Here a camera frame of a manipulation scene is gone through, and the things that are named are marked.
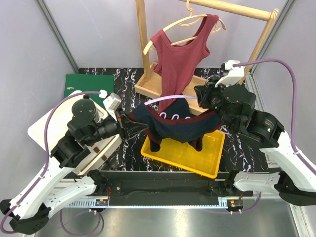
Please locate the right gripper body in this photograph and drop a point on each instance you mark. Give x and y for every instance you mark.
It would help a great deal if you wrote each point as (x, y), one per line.
(213, 97)

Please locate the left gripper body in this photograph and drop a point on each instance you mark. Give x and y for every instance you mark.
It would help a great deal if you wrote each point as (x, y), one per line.
(112, 126)

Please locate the lilac plastic hanger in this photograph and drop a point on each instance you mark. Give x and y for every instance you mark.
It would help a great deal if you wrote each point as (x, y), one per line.
(168, 98)

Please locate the navy tank top maroon trim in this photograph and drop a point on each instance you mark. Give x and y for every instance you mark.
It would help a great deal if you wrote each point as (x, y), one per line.
(176, 122)

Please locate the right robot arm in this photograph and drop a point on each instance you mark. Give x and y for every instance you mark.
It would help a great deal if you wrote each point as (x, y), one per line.
(235, 106)

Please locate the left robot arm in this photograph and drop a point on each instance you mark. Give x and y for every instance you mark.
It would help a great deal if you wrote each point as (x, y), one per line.
(31, 210)

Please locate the wooden clothes hanger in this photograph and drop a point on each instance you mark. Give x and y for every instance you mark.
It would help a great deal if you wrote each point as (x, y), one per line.
(219, 24)

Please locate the wooden clothes rack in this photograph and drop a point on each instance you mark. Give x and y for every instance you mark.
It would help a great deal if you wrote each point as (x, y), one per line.
(150, 82)

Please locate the green folder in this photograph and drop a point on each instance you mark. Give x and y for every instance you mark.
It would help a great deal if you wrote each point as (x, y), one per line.
(85, 82)

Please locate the yellow plastic tray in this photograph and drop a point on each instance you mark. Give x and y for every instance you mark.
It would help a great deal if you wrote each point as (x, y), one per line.
(205, 162)

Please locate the white wooden storage box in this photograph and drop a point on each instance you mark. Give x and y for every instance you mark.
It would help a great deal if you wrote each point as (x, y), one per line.
(57, 128)

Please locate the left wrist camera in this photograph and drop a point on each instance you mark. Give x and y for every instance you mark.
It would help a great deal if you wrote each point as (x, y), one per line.
(110, 101)

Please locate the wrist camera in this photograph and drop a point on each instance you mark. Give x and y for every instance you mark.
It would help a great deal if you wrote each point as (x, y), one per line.
(110, 101)
(233, 74)

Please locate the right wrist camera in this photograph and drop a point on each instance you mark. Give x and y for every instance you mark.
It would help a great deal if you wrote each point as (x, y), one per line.
(233, 74)

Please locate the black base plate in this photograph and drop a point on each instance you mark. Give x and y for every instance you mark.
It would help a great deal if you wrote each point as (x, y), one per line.
(137, 189)

